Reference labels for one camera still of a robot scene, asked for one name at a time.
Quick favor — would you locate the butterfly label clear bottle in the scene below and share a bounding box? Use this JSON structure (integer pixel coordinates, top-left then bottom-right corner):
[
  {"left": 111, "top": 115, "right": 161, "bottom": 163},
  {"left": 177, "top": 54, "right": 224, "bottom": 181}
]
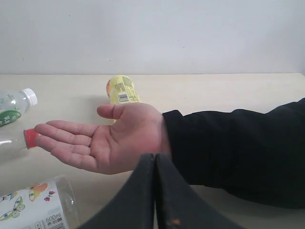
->
[{"left": 0, "top": 175, "right": 81, "bottom": 229}]

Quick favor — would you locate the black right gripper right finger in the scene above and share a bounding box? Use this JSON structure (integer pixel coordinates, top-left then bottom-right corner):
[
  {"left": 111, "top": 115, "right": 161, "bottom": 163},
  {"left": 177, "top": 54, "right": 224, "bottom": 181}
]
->
[{"left": 154, "top": 154, "right": 242, "bottom": 229}]

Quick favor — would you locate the white green label bottle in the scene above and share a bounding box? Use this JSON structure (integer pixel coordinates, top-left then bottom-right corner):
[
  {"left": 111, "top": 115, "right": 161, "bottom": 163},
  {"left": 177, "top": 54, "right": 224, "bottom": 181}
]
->
[{"left": 0, "top": 88, "right": 38, "bottom": 126}]

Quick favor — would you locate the open human hand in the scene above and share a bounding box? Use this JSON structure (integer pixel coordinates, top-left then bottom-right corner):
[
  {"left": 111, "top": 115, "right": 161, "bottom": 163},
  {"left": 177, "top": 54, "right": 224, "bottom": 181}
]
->
[{"left": 34, "top": 103, "right": 171, "bottom": 175}]

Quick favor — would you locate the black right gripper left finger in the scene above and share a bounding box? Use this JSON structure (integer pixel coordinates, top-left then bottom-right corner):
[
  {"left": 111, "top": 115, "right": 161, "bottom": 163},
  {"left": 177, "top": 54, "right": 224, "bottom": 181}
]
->
[{"left": 80, "top": 154, "right": 154, "bottom": 229}]

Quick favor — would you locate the clear red-cap bottle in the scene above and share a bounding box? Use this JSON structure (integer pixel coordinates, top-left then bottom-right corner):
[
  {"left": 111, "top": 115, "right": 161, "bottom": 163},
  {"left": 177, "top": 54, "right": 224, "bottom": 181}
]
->
[{"left": 0, "top": 129, "right": 39, "bottom": 153}]

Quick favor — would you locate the yellow label red-cap bottle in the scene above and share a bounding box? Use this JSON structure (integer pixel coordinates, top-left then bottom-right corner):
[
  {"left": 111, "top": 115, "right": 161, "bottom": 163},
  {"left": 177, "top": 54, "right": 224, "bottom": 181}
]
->
[{"left": 106, "top": 75, "right": 141, "bottom": 104}]

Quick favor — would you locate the black sleeved forearm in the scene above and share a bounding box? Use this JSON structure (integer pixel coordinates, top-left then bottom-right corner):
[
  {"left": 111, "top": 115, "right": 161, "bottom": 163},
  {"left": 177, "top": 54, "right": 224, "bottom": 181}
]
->
[{"left": 163, "top": 100, "right": 305, "bottom": 209}]

